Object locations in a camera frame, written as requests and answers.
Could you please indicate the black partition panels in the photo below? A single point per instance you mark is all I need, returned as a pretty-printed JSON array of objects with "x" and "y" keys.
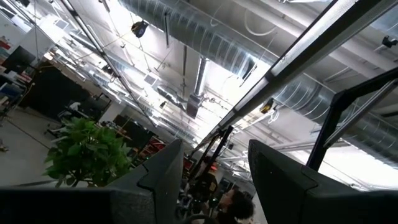
[{"x": 53, "y": 93}]

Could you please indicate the black ceiling camera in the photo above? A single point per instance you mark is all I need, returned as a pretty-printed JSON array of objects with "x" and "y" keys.
[{"x": 389, "y": 42}]

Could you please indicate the black computer monitor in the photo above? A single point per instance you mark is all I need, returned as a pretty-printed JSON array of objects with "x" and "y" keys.
[{"x": 18, "y": 59}]

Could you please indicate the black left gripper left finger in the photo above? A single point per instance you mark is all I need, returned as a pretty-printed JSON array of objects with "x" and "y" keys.
[{"x": 140, "y": 199}]

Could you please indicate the silver ventilation duct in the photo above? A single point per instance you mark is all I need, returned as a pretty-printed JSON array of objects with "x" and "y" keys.
[{"x": 202, "y": 31}]

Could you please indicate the silver duct pipe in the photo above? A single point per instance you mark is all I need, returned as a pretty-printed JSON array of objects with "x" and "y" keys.
[{"x": 199, "y": 81}]

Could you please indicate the black hanging spotlight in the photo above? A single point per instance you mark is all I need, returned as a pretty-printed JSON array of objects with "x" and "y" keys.
[
  {"x": 267, "y": 106},
  {"x": 140, "y": 29}
]

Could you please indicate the green plant in white pot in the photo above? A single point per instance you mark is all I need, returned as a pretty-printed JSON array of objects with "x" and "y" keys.
[{"x": 87, "y": 152}]

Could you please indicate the person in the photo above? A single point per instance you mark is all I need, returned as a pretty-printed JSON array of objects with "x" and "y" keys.
[{"x": 236, "y": 207}]

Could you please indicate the long LED light bar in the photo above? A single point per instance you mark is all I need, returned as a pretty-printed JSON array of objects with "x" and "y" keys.
[{"x": 298, "y": 53}]

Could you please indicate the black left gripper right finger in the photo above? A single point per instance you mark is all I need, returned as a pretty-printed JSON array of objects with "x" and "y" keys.
[{"x": 286, "y": 193}]

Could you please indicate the black rig frame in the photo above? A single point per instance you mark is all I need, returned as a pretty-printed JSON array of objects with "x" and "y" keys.
[{"x": 339, "y": 102}]

